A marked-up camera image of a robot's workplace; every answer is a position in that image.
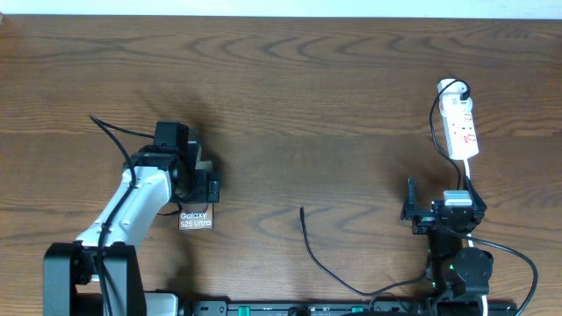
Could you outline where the black charging cable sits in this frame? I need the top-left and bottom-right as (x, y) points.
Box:
(299, 78), (472, 298)

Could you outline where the white USB charger adapter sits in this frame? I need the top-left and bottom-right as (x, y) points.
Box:
(437, 78), (473, 117)

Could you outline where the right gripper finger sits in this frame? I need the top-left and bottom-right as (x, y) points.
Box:
(463, 176), (486, 209)
(406, 177), (416, 212)

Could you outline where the white power strip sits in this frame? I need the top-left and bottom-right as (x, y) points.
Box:
(439, 96), (479, 161)

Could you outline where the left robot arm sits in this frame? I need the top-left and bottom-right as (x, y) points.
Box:
(43, 121), (220, 315)

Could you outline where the white power strip cord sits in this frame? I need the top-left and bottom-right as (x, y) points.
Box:
(463, 158), (489, 316)

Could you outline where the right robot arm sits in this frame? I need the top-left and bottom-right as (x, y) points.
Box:
(400, 177), (494, 315)

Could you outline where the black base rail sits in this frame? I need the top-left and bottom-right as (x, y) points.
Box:
(147, 299), (519, 316)

